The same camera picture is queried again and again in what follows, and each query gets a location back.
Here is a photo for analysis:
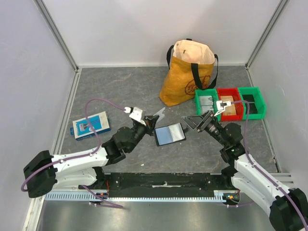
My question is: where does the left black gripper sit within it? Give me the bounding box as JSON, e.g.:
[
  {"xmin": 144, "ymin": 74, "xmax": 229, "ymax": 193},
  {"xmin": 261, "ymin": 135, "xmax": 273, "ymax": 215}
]
[{"xmin": 127, "ymin": 115, "xmax": 159, "ymax": 153}]

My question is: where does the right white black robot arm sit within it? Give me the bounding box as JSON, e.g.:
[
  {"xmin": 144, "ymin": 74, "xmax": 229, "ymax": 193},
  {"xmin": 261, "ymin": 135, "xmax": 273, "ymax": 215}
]
[{"xmin": 182, "ymin": 111, "xmax": 308, "ymax": 231}]

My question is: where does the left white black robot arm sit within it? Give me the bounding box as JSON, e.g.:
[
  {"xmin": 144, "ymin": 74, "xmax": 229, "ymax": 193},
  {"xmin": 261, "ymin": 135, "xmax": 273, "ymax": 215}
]
[{"xmin": 21, "ymin": 115, "xmax": 159, "ymax": 198}]

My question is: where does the silver cards stack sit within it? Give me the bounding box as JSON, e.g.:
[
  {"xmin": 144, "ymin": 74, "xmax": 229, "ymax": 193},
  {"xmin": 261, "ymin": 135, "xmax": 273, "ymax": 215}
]
[{"xmin": 198, "ymin": 95, "xmax": 214, "ymax": 107}]

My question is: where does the gold cards stack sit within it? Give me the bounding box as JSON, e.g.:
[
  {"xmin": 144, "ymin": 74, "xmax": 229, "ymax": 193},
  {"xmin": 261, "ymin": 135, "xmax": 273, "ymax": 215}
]
[{"xmin": 220, "ymin": 96, "xmax": 236, "ymax": 116}]

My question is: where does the black cards stack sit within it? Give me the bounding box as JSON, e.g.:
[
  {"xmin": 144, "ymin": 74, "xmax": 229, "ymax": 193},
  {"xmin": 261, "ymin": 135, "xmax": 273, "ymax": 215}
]
[{"xmin": 242, "ymin": 94, "xmax": 258, "ymax": 115}]

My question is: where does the blue white card box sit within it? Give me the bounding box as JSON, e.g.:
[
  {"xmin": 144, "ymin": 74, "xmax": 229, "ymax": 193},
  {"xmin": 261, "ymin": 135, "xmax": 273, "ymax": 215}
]
[{"xmin": 70, "ymin": 111, "xmax": 111, "ymax": 141}]

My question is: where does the left green plastic bin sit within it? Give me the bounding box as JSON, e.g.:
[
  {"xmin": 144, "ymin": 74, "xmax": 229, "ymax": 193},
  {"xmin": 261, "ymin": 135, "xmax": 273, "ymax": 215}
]
[{"xmin": 194, "ymin": 89, "xmax": 218, "ymax": 115}]

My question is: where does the green plastic bin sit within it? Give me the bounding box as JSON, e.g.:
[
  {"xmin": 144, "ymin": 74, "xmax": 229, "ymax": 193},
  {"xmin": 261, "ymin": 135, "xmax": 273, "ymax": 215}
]
[
  {"xmin": 194, "ymin": 89, "xmax": 218, "ymax": 115},
  {"xmin": 238, "ymin": 87, "xmax": 267, "ymax": 120}
]

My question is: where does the red plastic bin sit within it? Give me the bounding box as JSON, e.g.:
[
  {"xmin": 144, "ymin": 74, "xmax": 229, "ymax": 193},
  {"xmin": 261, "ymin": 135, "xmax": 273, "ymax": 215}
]
[{"xmin": 217, "ymin": 88, "xmax": 244, "ymax": 121}]

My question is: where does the yellow tote bag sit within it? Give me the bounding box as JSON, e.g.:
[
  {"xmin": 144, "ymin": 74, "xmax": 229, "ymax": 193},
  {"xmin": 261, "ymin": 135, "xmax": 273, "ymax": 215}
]
[{"xmin": 159, "ymin": 38, "xmax": 218, "ymax": 107}]

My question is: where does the right green plastic bin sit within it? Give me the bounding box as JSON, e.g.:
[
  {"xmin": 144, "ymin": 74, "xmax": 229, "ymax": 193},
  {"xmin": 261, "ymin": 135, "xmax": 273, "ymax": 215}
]
[{"xmin": 238, "ymin": 87, "xmax": 267, "ymax": 120}]

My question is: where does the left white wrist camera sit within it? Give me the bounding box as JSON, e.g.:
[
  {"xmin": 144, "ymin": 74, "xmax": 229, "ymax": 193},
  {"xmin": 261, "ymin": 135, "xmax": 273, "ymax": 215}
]
[{"xmin": 124, "ymin": 106, "xmax": 146, "ymax": 126}]

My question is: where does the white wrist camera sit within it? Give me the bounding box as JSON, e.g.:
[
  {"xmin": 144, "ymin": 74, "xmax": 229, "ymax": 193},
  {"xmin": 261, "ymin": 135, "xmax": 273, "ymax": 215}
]
[
  {"xmin": 214, "ymin": 100, "xmax": 232, "ymax": 116},
  {"xmin": 124, "ymin": 106, "xmax": 146, "ymax": 126}
]

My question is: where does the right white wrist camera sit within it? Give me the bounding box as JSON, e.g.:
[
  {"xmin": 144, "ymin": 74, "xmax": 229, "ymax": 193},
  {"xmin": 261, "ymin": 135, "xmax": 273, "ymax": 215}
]
[{"xmin": 214, "ymin": 100, "xmax": 232, "ymax": 116}]

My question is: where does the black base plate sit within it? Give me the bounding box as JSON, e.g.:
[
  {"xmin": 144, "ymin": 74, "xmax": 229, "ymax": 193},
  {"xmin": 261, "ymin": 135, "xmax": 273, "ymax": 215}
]
[{"xmin": 88, "ymin": 172, "xmax": 237, "ymax": 191}]

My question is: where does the slotted cable duct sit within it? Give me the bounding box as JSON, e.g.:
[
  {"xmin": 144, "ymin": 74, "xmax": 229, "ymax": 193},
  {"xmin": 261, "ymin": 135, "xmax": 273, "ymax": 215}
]
[{"xmin": 45, "ymin": 190, "xmax": 236, "ymax": 203}]

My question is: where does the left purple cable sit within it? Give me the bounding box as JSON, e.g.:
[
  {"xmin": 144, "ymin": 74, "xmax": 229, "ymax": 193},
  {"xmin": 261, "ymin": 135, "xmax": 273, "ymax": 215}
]
[{"xmin": 21, "ymin": 97, "xmax": 127, "ymax": 208}]

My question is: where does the purple cable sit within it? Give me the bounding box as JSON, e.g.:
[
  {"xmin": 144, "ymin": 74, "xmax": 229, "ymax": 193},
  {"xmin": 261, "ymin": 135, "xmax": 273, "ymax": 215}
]
[
  {"xmin": 226, "ymin": 100, "xmax": 308, "ymax": 231},
  {"xmin": 21, "ymin": 97, "xmax": 127, "ymax": 208}
]

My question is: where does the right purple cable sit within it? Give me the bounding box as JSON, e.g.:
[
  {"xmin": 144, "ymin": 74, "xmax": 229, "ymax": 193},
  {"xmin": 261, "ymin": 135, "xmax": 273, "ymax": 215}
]
[{"xmin": 226, "ymin": 100, "xmax": 308, "ymax": 231}]

